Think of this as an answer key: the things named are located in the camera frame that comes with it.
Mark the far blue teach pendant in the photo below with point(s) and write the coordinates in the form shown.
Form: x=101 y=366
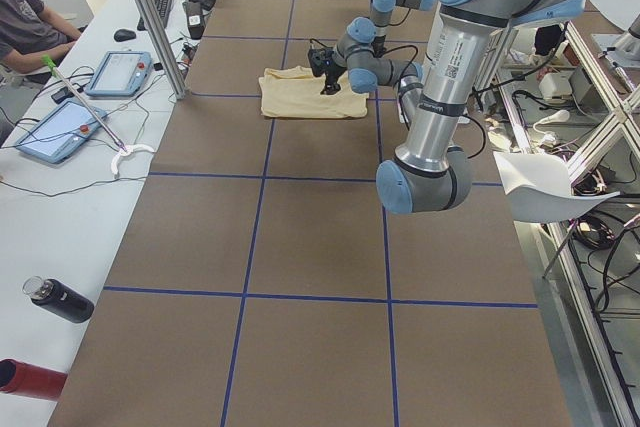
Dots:
x=120 y=74

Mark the black computer mouse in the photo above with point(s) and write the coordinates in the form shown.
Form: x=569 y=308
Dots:
x=122 y=35

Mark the black keyboard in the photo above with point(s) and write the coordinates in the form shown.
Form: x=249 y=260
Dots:
x=157 y=6

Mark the near blue teach pendant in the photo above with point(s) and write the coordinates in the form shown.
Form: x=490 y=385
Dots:
x=59 y=134

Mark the seated person grey shirt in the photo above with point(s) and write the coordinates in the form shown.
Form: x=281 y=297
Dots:
x=31 y=30

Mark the black water bottle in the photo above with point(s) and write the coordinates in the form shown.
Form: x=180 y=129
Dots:
x=59 y=299

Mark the aluminium frame post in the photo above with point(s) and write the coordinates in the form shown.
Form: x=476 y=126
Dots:
x=161 y=44

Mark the red cylinder bottle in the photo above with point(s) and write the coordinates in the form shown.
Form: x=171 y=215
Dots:
x=27 y=380

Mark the cream long sleeve shirt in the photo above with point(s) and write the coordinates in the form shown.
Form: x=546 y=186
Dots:
x=295 y=93

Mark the blue teach pendant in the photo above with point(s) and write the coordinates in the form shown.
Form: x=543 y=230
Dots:
x=59 y=134
x=120 y=74

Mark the white plastic chair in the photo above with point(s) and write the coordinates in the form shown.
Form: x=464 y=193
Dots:
x=539 y=190

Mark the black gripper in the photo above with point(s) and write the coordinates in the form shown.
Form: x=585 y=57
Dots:
x=332 y=74

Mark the metal grabber stick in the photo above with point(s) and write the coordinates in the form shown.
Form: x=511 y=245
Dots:
x=124 y=150

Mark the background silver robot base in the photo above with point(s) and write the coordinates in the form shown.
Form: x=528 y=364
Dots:
x=621 y=52

